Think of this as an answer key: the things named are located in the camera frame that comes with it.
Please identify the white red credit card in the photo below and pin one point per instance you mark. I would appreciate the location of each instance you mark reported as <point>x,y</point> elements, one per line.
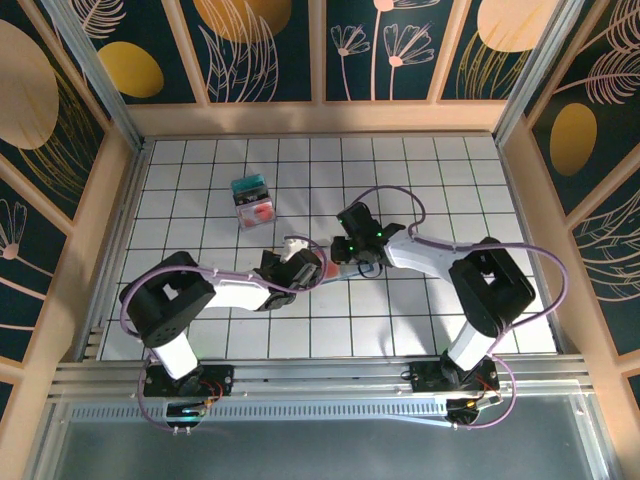
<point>334,272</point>

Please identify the white red card stack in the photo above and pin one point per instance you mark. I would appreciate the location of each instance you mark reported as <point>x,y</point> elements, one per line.
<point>256,215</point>

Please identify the teal and pink box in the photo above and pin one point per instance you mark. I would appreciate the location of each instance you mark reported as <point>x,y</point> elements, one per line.
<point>255,205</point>

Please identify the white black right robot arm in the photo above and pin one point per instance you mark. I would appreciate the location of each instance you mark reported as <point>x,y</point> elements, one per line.
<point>490,285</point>

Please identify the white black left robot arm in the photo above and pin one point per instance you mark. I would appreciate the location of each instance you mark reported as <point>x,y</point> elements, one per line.
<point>170,300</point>

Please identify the black VIP card stack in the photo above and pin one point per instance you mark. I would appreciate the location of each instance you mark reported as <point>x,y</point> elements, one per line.
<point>251,197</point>

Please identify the teal card stack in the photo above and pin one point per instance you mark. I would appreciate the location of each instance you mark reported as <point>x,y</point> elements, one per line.
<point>248,183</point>

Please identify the black electronics board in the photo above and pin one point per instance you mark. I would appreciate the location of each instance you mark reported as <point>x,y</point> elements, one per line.
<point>185,415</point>
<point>470,410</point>

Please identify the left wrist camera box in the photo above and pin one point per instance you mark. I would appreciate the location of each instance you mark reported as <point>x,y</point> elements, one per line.
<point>294,248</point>

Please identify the aluminium mounting rail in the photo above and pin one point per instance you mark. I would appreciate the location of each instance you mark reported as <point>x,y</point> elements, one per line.
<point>320,372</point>

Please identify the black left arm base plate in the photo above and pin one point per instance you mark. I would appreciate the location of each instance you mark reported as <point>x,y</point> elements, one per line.
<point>220,380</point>

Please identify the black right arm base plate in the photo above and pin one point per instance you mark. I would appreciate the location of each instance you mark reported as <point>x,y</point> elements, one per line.
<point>425,375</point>

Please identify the grey metal base plate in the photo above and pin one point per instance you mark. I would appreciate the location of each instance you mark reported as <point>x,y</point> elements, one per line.
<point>320,450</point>

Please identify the aluminium side rail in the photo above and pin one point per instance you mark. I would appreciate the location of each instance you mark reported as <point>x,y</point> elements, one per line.
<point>134,175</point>

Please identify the aluminium corner post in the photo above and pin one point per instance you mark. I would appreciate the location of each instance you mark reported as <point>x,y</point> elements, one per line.
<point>536,75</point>
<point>96,75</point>

